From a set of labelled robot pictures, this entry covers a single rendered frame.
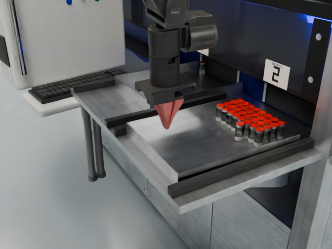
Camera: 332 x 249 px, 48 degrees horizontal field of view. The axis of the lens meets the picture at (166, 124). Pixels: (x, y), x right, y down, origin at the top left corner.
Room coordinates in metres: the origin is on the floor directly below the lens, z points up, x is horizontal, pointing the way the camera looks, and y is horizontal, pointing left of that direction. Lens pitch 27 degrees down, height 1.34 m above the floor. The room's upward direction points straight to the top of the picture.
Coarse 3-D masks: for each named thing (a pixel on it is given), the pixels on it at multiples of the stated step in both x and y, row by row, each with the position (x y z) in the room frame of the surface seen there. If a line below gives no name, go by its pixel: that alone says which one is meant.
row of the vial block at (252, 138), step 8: (216, 112) 0.92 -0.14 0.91; (224, 112) 0.90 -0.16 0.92; (232, 112) 0.88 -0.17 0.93; (216, 120) 0.92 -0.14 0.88; (224, 120) 0.90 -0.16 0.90; (232, 120) 0.86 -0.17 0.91; (240, 120) 0.84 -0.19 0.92; (248, 120) 0.83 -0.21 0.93; (232, 128) 0.86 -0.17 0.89; (248, 128) 0.82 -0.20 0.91; (256, 128) 0.79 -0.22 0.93; (248, 136) 0.81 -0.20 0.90; (256, 136) 0.78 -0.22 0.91; (256, 144) 0.78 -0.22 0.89
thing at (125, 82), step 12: (144, 72) 1.25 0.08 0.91; (180, 72) 1.32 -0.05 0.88; (192, 72) 1.32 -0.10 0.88; (120, 84) 1.15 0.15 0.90; (132, 84) 1.20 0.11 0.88; (204, 84) 1.20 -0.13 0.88; (216, 84) 1.20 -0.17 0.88; (228, 84) 1.11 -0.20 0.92; (240, 84) 1.13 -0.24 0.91; (132, 96) 1.07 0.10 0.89; (144, 96) 1.09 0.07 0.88; (192, 96) 1.04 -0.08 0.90; (144, 108) 1.00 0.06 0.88
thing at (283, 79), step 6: (270, 60) 0.94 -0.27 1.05; (270, 66) 0.93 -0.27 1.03; (276, 66) 0.92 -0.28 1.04; (282, 66) 0.90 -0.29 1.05; (264, 72) 0.95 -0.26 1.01; (270, 72) 0.93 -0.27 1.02; (276, 72) 0.91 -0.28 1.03; (282, 72) 0.90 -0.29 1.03; (288, 72) 0.88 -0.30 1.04; (264, 78) 0.95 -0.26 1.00; (270, 78) 0.93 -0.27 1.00; (276, 78) 0.91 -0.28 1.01; (282, 78) 0.89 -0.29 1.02; (288, 78) 0.88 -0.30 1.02; (276, 84) 0.91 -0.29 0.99; (282, 84) 0.89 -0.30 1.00
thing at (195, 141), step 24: (144, 120) 0.87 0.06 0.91; (192, 120) 0.92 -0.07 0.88; (144, 144) 0.75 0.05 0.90; (168, 144) 0.79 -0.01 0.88; (192, 144) 0.79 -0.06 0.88; (216, 144) 0.79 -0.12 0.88; (240, 144) 0.79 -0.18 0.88; (168, 168) 0.65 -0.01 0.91; (192, 168) 0.64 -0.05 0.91; (216, 168) 0.67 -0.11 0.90
